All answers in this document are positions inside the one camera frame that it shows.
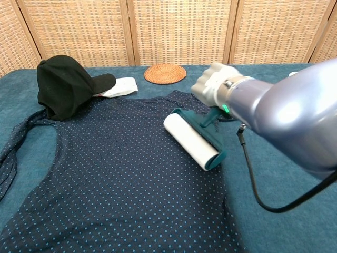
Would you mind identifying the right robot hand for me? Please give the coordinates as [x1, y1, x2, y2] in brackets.
[190, 62, 253, 109]

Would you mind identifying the teal lint roller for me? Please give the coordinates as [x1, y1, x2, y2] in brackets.
[163, 106, 227, 172]

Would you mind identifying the round woven rattan coaster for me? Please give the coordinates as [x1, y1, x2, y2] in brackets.
[144, 63, 187, 85]

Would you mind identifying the woven rattan folding screen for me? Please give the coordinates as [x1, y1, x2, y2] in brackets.
[0, 0, 337, 78]

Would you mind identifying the white folded cloth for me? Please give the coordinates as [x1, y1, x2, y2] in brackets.
[92, 76, 139, 99]

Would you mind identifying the navy polka dot shirt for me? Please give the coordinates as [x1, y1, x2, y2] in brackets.
[0, 90, 251, 253]

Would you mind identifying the black baseball cap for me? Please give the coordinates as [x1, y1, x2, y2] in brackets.
[36, 54, 116, 122]

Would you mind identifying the teal tablecloth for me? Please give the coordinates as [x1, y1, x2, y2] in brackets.
[0, 63, 337, 253]

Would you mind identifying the black cable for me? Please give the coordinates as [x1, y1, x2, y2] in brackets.
[236, 123, 337, 213]

